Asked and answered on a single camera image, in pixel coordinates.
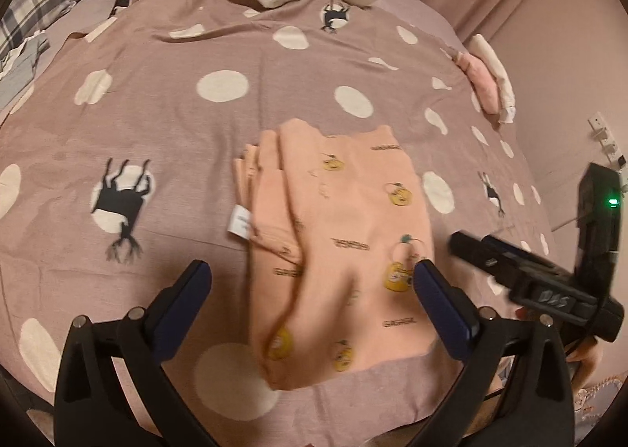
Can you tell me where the pink cartoon print baby garment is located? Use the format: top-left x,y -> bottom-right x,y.
234,119 -> 436,390

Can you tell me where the person's right hand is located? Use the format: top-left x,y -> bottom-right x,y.
566,336 -> 602,393

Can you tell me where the pink and white folded cloth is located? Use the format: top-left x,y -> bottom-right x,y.
453,33 -> 516,124

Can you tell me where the mauve polka dot deer blanket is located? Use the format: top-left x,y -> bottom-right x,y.
1,0 -> 555,446

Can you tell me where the blue grey folded garment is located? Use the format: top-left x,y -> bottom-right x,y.
0,31 -> 49,109

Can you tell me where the white wall socket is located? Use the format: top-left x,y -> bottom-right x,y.
588,112 -> 627,168

